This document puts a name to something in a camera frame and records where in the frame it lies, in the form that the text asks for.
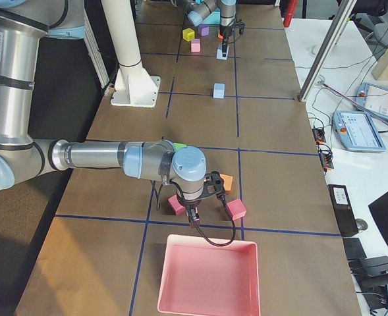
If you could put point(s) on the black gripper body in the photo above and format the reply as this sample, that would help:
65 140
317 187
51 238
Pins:
190 203
225 32

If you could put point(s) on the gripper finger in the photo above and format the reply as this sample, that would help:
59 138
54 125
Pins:
224 48
194 218

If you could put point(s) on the light blue foam cube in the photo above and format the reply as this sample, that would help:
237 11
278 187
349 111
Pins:
220 55
218 90

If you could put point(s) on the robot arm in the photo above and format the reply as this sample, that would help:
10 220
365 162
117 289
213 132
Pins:
65 103
228 22

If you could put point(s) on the orange foam cube right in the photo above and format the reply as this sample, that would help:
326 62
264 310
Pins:
227 182

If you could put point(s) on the dark pink foam cube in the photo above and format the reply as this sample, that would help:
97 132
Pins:
175 206

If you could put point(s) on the purple foam cube left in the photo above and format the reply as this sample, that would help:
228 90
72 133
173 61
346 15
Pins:
203 30

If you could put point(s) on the pink foam cube left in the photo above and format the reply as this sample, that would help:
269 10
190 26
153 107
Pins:
195 45

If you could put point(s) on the red foam cube far right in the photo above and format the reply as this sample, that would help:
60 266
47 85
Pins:
236 209

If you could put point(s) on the yellow foam cube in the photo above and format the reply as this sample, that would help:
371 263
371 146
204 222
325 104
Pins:
188 34

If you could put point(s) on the green foam cube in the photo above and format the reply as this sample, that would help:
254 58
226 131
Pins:
178 146

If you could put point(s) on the pink plastic tray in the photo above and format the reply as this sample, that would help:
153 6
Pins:
202 279

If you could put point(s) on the black power box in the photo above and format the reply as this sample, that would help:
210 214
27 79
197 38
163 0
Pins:
342 207

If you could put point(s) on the near teach pendant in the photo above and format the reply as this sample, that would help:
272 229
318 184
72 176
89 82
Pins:
357 132

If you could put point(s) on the teach pendant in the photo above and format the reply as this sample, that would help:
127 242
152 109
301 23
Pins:
357 132
373 98

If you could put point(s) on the far teach pendant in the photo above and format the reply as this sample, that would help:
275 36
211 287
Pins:
373 98

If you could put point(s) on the white camera pole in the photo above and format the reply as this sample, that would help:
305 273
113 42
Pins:
134 87

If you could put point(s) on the aluminium frame post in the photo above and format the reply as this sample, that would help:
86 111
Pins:
335 30

